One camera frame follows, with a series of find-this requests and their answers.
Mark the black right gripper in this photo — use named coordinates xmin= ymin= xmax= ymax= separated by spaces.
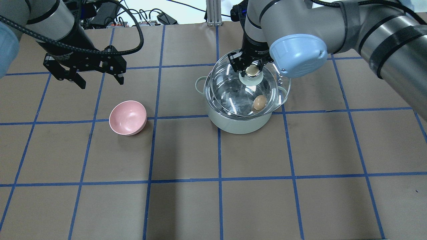
xmin=228 ymin=33 xmax=274 ymax=73

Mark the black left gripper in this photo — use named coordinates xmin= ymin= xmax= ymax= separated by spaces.
xmin=43 ymin=32 xmax=127 ymax=89

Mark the glass pot lid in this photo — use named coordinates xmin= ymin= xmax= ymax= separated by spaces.
xmin=204 ymin=54 xmax=291 ymax=119

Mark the brown egg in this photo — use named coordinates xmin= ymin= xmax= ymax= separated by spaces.
xmin=252 ymin=95 xmax=267 ymax=111

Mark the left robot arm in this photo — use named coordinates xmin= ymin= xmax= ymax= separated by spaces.
xmin=1 ymin=0 xmax=126 ymax=89

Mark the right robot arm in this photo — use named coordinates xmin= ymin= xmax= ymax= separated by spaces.
xmin=228 ymin=0 xmax=427 ymax=119

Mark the pale green electric pot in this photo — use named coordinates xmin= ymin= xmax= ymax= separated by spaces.
xmin=194 ymin=67 xmax=291 ymax=135

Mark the pink bowl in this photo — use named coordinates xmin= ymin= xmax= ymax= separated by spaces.
xmin=108 ymin=100 xmax=148 ymax=136

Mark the black power adapter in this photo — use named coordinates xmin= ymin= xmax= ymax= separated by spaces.
xmin=156 ymin=12 xmax=178 ymax=25

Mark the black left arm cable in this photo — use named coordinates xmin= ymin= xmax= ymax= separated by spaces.
xmin=0 ymin=0 xmax=144 ymax=56

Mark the aluminium frame post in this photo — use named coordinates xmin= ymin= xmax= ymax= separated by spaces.
xmin=205 ymin=0 xmax=223 ymax=26

